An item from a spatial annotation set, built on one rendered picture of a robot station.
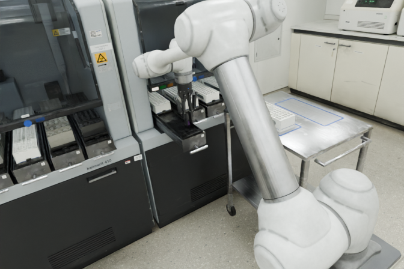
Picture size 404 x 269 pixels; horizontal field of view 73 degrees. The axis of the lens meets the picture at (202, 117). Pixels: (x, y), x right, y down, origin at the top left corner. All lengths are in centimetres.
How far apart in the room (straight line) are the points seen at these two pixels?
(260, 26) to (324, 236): 56
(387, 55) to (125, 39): 249
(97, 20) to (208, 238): 143
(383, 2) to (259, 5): 248
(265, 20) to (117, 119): 99
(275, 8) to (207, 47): 22
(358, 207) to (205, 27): 60
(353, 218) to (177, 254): 126
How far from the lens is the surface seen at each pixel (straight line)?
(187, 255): 187
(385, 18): 318
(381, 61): 324
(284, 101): 168
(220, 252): 187
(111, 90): 148
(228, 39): 71
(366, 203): 85
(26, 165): 147
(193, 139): 136
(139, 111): 156
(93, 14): 140
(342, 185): 84
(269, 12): 80
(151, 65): 120
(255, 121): 70
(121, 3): 144
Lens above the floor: 148
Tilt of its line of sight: 26 degrees down
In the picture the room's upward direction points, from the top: 5 degrees counter-clockwise
